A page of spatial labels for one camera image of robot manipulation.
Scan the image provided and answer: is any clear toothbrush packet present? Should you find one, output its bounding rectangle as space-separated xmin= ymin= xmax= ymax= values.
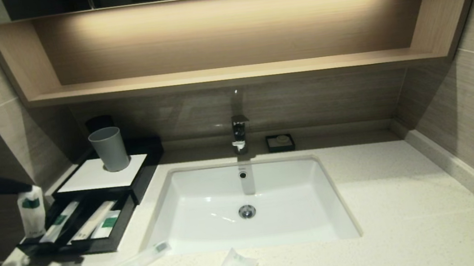
xmin=15 ymin=184 xmax=49 ymax=240

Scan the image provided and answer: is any black box drawer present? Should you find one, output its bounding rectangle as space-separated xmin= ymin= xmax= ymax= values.
xmin=11 ymin=184 xmax=141 ymax=264

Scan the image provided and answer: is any small white packet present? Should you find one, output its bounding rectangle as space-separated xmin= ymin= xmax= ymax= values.
xmin=36 ymin=200 xmax=84 ymax=244

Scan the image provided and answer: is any long white wrapped packet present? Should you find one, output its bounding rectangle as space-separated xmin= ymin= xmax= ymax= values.
xmin=67 ymin=201 xmax=120 ymax=242

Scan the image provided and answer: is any grey plastic cup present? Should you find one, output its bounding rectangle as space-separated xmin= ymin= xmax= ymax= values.
xmin=87 ymin=125 xmax=132 ymax=174

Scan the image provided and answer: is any white packet green label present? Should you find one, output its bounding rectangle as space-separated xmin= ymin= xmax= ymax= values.
xmin=92 ymin=212 xmax=124 ymax=239

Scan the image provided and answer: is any white sink basin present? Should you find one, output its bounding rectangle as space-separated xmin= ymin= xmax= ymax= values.
xmin=131 ymin=146 xmax=362 ymax=265

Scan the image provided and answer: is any chrome faucet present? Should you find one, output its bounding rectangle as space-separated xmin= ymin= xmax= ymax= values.
xmin=226 ymin=88 xmax=254 ymax=156

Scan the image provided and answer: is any chrome sink drain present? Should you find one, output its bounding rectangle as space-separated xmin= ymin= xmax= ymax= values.
xmin=237 ymin=204 xmax=257 ymax=220

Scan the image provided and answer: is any black soap dish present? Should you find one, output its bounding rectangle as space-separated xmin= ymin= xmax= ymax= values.
xmin=264 ymin=132 xmax=296 ymax=154

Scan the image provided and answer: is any wooden wall shelf niche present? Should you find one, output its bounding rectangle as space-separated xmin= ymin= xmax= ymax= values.
xmin=0 ymin=0 xmax=474 ymax=117

